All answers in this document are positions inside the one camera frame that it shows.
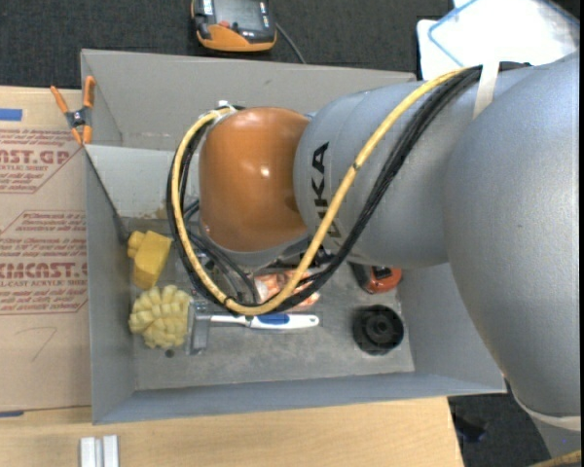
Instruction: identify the pink crumpled packet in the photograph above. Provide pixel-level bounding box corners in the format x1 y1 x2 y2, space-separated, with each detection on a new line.
250 269 322 312

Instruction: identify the yellow toy corn cob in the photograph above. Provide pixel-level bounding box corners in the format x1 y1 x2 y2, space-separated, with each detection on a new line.
127 284 195 351

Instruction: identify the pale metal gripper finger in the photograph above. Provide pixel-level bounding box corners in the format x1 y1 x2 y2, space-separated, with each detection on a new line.
189 299 216 357

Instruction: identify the white and blue toothbrush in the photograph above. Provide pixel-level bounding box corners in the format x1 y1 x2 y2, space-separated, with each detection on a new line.
208 312 321 332

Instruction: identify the grey metal bin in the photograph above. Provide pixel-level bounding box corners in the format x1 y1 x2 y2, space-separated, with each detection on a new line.
79 49 510 426

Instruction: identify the orange and black tape measure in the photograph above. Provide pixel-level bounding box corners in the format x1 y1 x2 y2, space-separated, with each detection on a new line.
350 262 404 296

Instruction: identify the black ribbed round wheel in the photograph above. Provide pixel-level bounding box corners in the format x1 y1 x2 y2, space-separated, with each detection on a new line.
351 304 406 357

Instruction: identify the brown cardboard board red print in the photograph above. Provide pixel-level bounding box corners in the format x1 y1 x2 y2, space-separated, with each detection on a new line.
0 84 94 415

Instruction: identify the yellow sponge block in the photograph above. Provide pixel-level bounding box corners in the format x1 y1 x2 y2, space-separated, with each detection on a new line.
126 229 174 292

